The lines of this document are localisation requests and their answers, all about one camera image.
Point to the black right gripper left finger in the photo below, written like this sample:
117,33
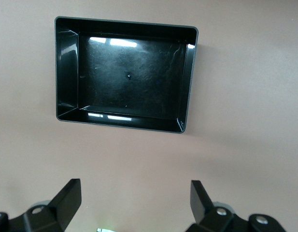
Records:
64,205

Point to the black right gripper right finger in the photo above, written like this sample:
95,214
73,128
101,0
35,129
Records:
199,205

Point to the black plastic box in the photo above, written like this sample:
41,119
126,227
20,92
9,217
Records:
129,77

